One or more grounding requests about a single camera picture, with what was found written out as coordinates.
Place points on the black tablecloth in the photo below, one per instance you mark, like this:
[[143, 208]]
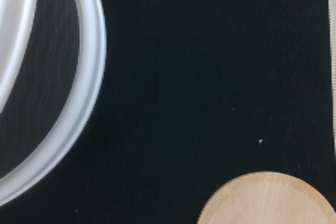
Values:
[[215, 99]]

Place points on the round wooden coaster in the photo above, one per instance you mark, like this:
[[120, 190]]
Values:
[[267, 198]]

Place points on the white two-tier lazy Susan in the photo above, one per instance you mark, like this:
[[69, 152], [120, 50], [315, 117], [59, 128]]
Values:
[[51, 150]]

